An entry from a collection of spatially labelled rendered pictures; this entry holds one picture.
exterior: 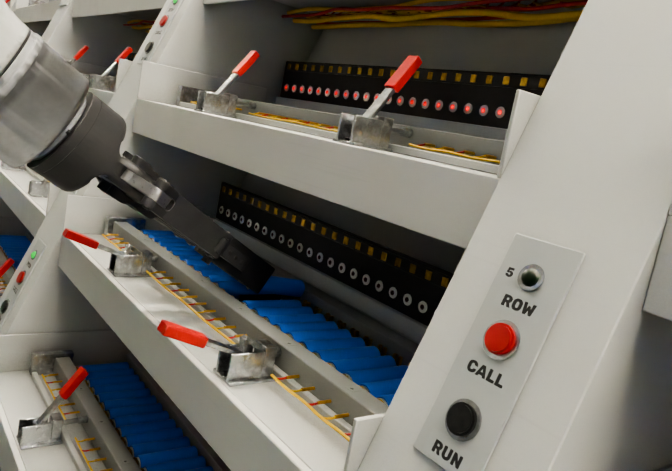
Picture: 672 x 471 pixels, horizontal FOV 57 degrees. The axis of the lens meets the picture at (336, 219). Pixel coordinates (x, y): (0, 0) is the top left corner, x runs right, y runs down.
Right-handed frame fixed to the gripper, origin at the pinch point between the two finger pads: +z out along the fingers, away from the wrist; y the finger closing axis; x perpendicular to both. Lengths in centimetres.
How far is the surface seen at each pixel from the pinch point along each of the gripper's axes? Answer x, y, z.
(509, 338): -2.8, -34.7, -6.8
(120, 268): 7.3, 12.3, -3.3
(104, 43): -28, 101, 1
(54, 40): -21, 101, -8
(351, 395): 4.0, -22.4, -0.4
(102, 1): -29, 79, -9
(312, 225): -8.4, 4.0, 8.3
